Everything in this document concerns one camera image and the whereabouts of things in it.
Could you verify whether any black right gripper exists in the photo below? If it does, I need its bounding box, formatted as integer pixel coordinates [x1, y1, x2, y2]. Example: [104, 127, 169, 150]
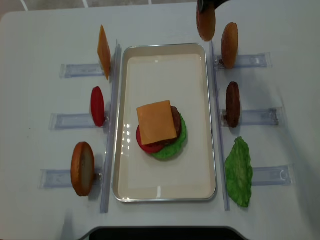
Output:
[197, 0, 230, 13]

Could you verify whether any sesame bun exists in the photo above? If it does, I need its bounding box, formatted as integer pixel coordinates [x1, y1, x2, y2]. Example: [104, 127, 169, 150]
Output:
[221, 22, 239, 69]
[196, 5, 216, 42]

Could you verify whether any standing meat patty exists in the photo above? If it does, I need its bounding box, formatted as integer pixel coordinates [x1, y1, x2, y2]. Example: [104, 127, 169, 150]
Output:
[225, 81, 241, 128]

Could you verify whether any standing cheese slice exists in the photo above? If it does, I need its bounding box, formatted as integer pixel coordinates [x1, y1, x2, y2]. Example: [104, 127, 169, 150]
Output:
[97, 25, 111, 80]

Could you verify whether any meat patty on burger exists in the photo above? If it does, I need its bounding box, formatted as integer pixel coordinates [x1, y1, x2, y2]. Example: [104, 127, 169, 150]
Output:
[153, 106, 182, 151]

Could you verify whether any cheese slice on burger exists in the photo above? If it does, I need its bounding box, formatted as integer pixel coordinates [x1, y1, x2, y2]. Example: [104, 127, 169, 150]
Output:
[136, 100, 177, 145]

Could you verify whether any standing tomato slice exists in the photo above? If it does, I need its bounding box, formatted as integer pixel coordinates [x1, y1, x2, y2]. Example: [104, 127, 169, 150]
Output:
[90, 86, 105, 127]

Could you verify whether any lettuce leaf on burger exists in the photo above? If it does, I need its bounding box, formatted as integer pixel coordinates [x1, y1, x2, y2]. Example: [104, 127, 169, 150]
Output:
[150, 114, 188, 161]

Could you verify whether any tomato slice on burger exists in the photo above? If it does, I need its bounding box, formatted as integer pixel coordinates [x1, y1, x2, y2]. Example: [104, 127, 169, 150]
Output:
[136, 126, 165, 154]

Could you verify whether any clear cheese holder track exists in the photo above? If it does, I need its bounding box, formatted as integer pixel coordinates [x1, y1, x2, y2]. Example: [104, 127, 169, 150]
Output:
[59, 63, 105, 79]

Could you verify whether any standing lettuce leaf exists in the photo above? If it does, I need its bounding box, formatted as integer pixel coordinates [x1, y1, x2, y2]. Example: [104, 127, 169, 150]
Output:
[224, 136, 253, 208]

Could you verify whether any clear lettuce holder track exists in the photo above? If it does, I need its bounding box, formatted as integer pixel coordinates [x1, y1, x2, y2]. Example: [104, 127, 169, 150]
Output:
[252, 165, 293, 186]

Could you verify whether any clear tomato holder track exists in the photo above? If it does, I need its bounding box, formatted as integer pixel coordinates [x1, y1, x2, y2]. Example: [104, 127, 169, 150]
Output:
[49, 113, 97, 130]

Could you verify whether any standing sesame top bun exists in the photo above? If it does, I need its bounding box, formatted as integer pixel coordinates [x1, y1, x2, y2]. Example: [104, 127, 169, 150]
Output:
[221, 22, 239, 69]

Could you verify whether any clear top bun holder track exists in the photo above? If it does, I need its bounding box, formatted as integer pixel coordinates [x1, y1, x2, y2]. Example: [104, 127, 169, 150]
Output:
[213, 52, 273, 69]

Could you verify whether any clear bun holder track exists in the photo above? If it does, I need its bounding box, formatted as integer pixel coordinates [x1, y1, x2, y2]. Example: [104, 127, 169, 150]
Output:
[38, 169, 103, 189]
[213, 52, 273, 69]

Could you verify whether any silver metal tray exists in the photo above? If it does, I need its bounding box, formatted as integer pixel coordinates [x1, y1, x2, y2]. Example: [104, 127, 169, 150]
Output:
[112, 43, 217, 203]

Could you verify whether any clear patty holder track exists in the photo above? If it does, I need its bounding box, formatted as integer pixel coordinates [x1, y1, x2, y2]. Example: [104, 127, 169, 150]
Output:
[238, 107, 285, 126]

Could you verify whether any standing bottom bun slice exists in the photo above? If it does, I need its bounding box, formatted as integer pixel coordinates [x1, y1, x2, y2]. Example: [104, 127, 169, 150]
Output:
[70, 142, 95, 197]

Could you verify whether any black base at table edge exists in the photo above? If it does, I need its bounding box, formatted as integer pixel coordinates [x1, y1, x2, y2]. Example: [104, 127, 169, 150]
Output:
[89, 226, 245, 240]

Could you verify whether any clear right rack rail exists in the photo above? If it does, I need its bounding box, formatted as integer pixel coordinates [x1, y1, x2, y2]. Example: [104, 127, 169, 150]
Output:
[209, 40, 230, 212]

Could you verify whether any clear rack rail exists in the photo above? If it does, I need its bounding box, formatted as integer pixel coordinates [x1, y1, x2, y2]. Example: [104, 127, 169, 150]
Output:
[209, 40, 230, 212]
[100, 40, 122, 214]

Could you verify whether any clear left rack rail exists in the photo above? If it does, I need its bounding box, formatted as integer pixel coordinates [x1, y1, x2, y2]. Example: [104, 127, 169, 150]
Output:
[100, 40, 122, 214]

